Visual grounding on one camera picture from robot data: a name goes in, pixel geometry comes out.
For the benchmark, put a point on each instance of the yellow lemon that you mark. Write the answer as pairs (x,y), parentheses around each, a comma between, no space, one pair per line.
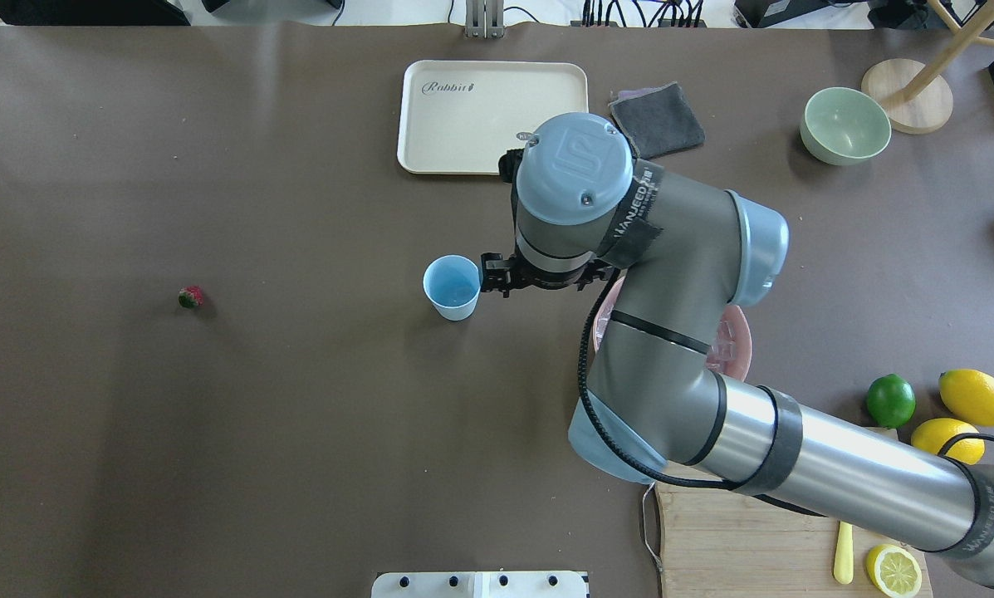
(931,435)
(969,395)

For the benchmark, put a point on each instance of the light blue cup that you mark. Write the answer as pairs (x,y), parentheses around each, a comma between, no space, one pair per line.
(452,284)

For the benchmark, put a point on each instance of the cream rabbit tray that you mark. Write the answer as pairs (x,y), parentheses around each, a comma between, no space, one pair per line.
(460,116)

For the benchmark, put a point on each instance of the wooden cutting board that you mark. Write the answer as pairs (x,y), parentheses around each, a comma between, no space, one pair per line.
(721,544)

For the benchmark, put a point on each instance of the grey folded cloth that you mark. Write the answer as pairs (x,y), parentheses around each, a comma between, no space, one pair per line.
(657,120)

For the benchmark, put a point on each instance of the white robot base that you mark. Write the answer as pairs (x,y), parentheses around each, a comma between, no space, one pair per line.
(542,583)

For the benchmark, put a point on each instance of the pink bowl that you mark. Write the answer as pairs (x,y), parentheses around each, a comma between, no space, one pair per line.
(732,313)

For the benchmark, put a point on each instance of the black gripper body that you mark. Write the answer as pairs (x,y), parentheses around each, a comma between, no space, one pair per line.
(496,276)

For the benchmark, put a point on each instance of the wooden cup stand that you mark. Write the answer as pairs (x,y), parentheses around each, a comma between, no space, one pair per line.
(915,97)

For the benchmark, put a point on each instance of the red strawberry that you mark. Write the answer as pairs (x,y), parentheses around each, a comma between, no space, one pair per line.
(191,298)

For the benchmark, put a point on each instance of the green bowl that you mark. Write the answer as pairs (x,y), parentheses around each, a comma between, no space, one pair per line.
(844,127)

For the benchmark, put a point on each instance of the yellow plastic knife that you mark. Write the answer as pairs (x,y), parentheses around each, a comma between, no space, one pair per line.
(843,558)

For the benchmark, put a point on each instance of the lemon half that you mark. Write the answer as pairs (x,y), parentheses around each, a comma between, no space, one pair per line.
(894,571)

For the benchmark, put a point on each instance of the green lime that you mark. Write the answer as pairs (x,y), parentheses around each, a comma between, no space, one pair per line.
(890,401)

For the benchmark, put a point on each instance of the clear ice cubes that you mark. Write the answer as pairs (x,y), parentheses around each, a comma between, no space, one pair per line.
(723,355)

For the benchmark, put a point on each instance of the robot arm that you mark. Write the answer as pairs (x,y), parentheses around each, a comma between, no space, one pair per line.
(585,208)

